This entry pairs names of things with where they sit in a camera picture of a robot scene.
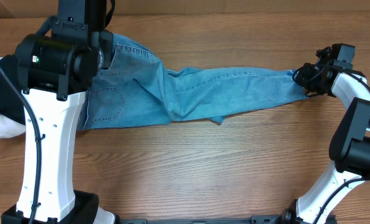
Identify light blue denim jeans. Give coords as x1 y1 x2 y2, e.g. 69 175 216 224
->
77 34 305 130

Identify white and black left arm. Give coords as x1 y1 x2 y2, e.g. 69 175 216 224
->
1 0 120 224

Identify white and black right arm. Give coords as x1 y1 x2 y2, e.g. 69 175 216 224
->
274 43 370 224

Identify folded black garment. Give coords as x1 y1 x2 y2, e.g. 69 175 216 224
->
0 55 25 124

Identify folded white garment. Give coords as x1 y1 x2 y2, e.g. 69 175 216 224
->
0 57 27 140

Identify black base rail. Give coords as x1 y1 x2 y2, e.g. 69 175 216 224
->
119 215 281 224

